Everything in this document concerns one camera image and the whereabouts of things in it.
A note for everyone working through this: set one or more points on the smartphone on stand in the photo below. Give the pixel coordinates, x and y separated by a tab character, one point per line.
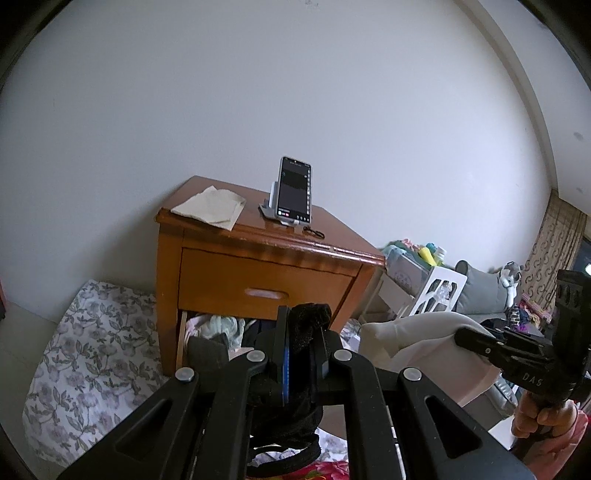
290	196

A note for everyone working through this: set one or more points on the wooden drawer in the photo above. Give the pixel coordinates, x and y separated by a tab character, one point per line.
253	329
227	285

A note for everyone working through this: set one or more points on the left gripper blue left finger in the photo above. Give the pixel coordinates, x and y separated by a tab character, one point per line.
281	351

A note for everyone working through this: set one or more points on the grey floral bedding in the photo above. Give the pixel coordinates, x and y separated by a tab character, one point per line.
102	362

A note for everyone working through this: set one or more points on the white cutout storage rack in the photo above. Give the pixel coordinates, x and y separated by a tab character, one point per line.
416	280

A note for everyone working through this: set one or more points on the patterned curtain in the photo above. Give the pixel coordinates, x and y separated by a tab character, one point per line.
558	241

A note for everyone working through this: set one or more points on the grey sock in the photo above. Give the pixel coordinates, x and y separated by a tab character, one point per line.
207	354

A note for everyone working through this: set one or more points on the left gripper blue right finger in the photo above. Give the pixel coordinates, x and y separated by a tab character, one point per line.
327	371

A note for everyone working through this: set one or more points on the grey sofa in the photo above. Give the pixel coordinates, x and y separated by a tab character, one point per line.
485	299

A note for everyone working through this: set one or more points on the red floral blanket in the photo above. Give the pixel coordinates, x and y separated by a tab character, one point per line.
326	470

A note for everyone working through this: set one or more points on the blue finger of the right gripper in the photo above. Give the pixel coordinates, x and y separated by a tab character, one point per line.
478	343

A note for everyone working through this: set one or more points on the right hand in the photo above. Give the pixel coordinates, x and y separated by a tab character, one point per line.
529	417

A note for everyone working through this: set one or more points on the white cloth garment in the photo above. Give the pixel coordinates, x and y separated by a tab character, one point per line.
426	342

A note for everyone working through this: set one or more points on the pale green lace garment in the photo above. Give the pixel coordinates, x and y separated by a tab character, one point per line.
209	326

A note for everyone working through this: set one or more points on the beige folded cloth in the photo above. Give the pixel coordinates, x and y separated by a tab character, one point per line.
219	208

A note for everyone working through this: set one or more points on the wooden nightstand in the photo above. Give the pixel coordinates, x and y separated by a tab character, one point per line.
330	246

